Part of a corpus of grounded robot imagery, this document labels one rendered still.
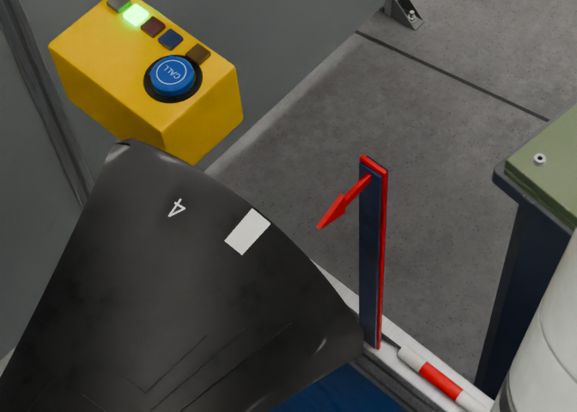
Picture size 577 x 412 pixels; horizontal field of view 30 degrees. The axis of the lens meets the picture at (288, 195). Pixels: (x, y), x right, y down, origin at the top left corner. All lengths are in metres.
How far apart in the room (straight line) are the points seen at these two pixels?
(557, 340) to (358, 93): 1.95
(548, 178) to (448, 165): 1.14
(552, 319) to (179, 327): 0.38
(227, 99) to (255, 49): 1.02
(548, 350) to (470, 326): 1.66
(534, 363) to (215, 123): 0.68
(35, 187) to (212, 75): 0.83
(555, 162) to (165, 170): 0.47
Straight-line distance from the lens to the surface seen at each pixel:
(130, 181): 0.76
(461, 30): 2.43
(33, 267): 1.93
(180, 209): 0.76
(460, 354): 2.03
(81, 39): 1.06
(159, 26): 1.05
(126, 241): 0.75
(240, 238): 0.75
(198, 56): 1.02
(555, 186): 1.08
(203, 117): 1.02
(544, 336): 0.39
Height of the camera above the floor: 1.87
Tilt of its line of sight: 59 degrees down
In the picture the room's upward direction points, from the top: 6 degrees counter-clockwise
